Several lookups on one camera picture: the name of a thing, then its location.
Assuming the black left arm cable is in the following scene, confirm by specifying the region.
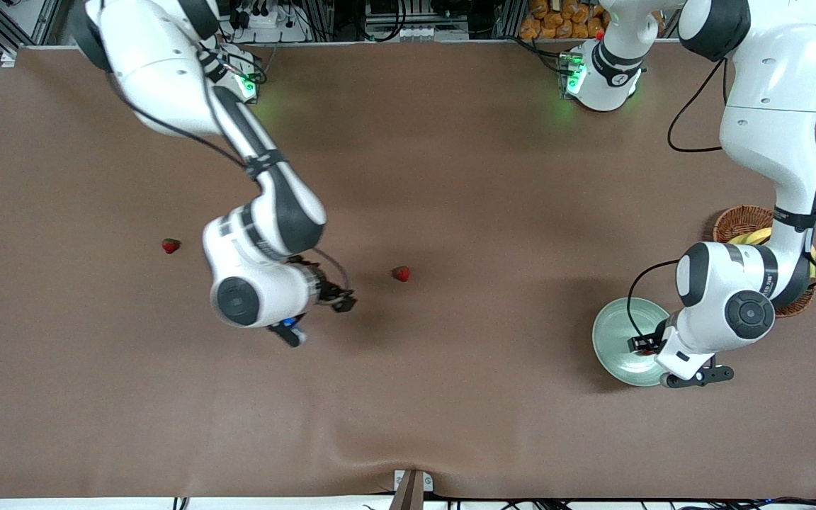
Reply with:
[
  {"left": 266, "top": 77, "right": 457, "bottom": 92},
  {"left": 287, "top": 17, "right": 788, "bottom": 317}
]
[{"left": 626, "top": 60, "right": 816, "bottom": 341}]

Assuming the white terminal strip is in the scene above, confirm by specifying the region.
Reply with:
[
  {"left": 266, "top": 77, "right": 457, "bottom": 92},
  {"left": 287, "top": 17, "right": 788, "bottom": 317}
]
[{"left": 365, "top": 25, "right": 469, "bottom": 42}]

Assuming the greenish yellow banana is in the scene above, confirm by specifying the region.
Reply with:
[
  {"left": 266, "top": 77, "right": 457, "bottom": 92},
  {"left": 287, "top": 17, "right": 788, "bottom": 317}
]
[{"left": 725, "top": 227, "right": 774, "bottom": 247}]

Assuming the pale green plate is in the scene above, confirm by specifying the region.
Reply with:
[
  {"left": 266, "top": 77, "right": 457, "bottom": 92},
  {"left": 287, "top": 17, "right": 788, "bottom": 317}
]
[{"left": 591, "top": 297, "right": 672, "bottom": 387}]

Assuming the brown wicker basket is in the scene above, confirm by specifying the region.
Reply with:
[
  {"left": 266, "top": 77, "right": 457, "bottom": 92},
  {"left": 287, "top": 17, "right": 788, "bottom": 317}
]
[{"left": 712, "top": 205, "right": 816, "bottom": 319}]

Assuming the metal table edge bracket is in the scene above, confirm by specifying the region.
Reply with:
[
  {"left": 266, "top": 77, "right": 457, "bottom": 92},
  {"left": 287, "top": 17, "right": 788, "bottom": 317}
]
[{"left": 388, "top": 469, "right": 434, "bottom": 510}]

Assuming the brown table cloth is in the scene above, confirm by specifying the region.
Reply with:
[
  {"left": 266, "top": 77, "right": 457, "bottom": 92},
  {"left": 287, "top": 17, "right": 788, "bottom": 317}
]
[{"left": 0, "top": 41, "right": 816, "bottom": 500}]

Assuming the orange toy food pile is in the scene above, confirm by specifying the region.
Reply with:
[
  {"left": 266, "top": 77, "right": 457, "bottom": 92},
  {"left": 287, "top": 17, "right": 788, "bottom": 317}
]
[{"left": 518, "top": 0, "right": 611, "bottom": 40}]

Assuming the white power strip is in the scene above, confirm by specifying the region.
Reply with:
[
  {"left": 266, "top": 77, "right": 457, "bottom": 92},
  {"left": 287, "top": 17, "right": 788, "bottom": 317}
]
[{"left": 224, "top": 0, "right": 310, "bottom": 43}]

